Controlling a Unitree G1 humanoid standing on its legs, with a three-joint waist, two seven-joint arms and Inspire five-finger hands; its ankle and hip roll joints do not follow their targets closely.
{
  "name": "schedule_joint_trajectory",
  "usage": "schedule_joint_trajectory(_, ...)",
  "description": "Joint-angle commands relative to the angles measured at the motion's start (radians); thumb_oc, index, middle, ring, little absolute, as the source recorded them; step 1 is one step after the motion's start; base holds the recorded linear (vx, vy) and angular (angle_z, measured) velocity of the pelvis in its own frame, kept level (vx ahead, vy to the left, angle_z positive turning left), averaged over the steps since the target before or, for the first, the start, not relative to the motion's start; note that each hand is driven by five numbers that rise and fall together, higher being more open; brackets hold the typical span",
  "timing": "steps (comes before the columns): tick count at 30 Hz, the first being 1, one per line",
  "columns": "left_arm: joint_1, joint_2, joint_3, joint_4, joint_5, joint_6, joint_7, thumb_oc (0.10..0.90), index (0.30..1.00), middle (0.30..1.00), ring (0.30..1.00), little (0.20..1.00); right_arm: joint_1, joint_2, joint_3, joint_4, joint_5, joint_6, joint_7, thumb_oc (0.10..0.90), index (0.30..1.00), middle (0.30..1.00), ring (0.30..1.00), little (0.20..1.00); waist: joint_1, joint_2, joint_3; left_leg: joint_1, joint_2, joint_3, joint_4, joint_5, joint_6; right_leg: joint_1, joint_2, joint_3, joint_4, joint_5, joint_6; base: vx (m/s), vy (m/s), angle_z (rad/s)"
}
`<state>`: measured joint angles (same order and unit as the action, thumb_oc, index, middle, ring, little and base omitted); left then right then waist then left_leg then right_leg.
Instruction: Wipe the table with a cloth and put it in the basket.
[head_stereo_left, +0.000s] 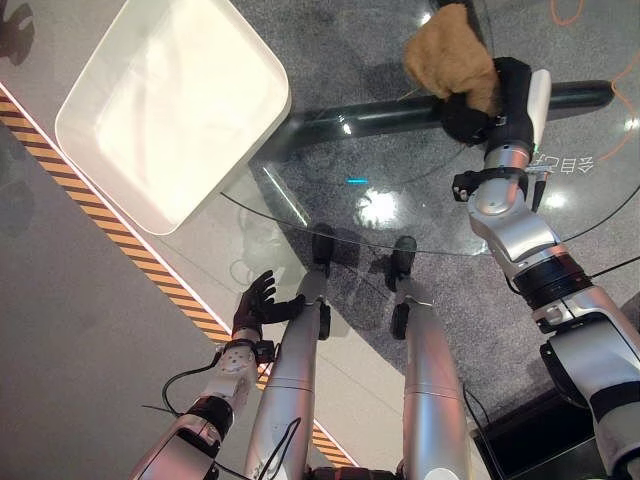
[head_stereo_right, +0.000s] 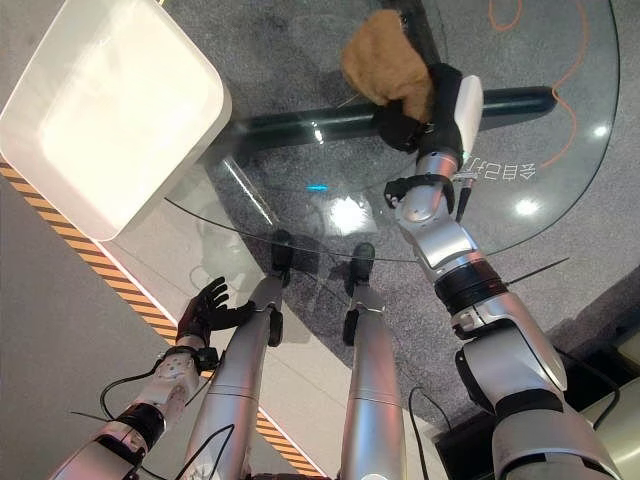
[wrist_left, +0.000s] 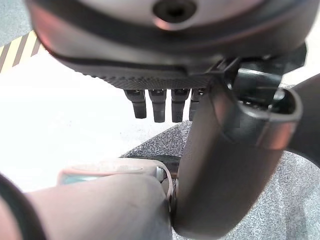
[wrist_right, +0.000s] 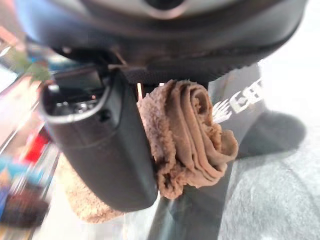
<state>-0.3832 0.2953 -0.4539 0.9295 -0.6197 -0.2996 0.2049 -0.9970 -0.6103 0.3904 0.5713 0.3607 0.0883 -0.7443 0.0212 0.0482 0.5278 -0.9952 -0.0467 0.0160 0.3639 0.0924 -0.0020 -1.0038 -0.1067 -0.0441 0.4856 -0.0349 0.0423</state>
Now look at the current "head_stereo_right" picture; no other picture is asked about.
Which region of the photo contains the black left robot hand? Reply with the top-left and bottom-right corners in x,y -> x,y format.
175,277 -> 257,348

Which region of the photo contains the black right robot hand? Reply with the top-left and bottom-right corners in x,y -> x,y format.
373,62 -> 485,158

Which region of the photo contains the brown fuzzy cloth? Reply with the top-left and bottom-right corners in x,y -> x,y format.
340,10 -> 435,123

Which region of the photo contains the white plastic basket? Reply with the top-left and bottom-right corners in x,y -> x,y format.
0,0 -> 233,243

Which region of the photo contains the silver left robot leg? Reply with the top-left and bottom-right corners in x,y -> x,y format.
183,229 -> 293,480

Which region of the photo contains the silver robot leg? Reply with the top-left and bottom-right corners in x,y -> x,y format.
337,242 -> 406,480
183,229 -> 293,480

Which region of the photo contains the round glass table top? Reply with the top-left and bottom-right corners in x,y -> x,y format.
162,0 -> 621,264

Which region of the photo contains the black table base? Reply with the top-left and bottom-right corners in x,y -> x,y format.
230,0 -> 556,150

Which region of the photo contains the yellow black striped floor tape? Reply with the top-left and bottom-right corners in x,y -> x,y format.
0,161 -> 321,476

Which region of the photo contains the silver right robot leg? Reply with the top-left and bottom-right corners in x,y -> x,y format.
337,242 -> 406,480

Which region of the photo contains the orange cable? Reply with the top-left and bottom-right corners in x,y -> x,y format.
487,0 -> 590,169

